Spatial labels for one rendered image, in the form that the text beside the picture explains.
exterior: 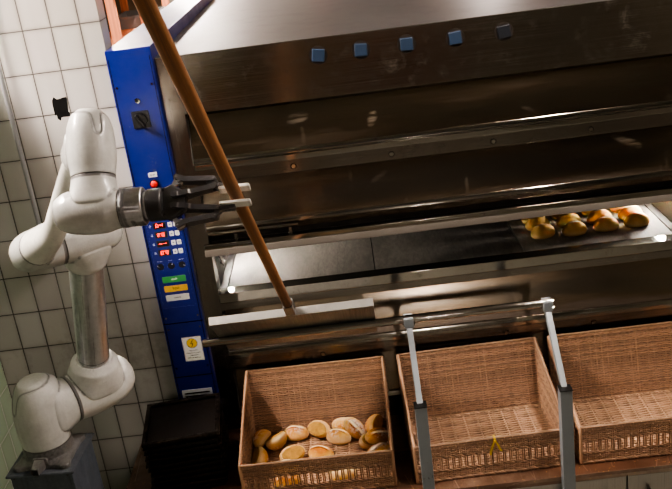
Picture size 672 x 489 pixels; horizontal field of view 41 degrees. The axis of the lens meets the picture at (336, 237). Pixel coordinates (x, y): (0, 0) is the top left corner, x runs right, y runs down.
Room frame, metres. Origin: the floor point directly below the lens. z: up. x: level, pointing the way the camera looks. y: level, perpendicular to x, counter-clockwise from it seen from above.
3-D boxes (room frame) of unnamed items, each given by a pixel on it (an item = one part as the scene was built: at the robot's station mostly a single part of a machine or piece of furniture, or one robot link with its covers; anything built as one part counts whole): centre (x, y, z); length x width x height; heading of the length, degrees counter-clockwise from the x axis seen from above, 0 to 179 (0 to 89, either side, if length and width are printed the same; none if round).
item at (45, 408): (2.52, 0.99, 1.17); 0.18 x 0.16 x 0.22; 128
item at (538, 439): (2.90, -0.44, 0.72); 0.56 x 0.49 x 0.28; 89
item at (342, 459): (2.92, 0.16, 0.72); 0.56 x 0.49 x 0.28; 87
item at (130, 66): (4.13, 0.60, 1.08); 1.93 x 0.16 x 2.15; 178
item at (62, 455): (2.50, 1.00, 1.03); 0.22 x 0.18 x 0.06; 174
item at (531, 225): (3.59, -1.02, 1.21); 0.61 x 0.48 x 0.06; 178
